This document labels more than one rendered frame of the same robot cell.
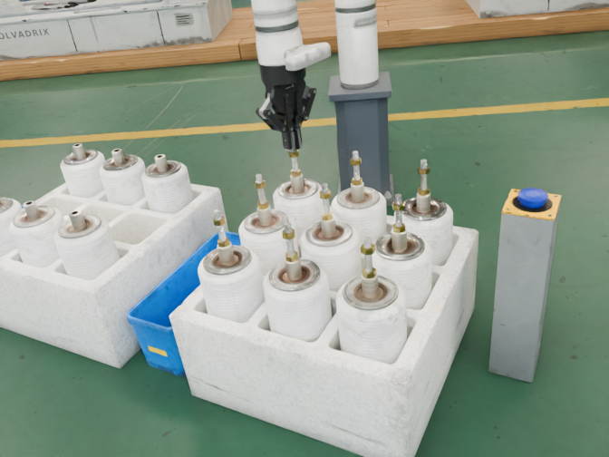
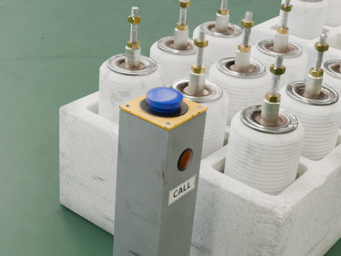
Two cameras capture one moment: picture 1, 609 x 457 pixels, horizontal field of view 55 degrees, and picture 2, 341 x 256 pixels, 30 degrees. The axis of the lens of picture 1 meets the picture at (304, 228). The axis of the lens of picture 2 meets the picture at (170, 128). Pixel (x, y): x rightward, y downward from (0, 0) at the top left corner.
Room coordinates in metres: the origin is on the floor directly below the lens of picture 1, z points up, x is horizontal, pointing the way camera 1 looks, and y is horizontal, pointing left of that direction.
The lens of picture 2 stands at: (0.77, -0.94, 0.63)
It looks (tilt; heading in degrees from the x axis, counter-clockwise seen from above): 28 degrees down; 95
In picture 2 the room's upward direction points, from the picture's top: 5 degrees clockwise
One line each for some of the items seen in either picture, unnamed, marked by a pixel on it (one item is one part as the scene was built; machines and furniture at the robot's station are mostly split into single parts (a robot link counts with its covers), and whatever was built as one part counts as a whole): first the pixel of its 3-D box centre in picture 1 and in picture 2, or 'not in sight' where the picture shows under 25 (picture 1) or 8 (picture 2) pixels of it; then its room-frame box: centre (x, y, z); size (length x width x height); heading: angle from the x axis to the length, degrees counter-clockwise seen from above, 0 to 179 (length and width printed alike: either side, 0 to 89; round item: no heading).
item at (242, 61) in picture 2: (328, 227); (242, 60); (0.80, -0.04, 0.26); 0.02 x 0.02 x 0.03
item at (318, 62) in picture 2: (356, 171); (318, 60); (0.90, -0.10, 0.30); 0.01 x 0.01 x 0.08
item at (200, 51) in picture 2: (399, 217); (199, 56); (0.73, -0.14, 0.30); 0.01 x 0.01 x 0.08
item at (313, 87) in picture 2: (357, 191); (313, 85); (0.90, -0.10, 0.26); 0.02 x 0.02 x 0.03
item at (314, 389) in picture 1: (336, 311); (228, 158); (0.80, -0.04, 0.09); 0.39 x 0.39 x 0.18; 59
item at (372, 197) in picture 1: (358, 198); (311, 93); (0.90, -0.10, 0.25); 0.08 x 0.08 x 0.01
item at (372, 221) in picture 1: (361, 241); (300, 148); (0.90, -0.10, 0.16); 0.10 x 0.10 x 0.18
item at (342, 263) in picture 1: (333, 279); (233, 121); (0.80, -0.04, 0.16); 0.10 x 0.10 x 0.18
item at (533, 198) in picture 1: (532, 199); (164, 102); (0.71, -0.33, 0.32); 0.04 x 0.04 x 0.02
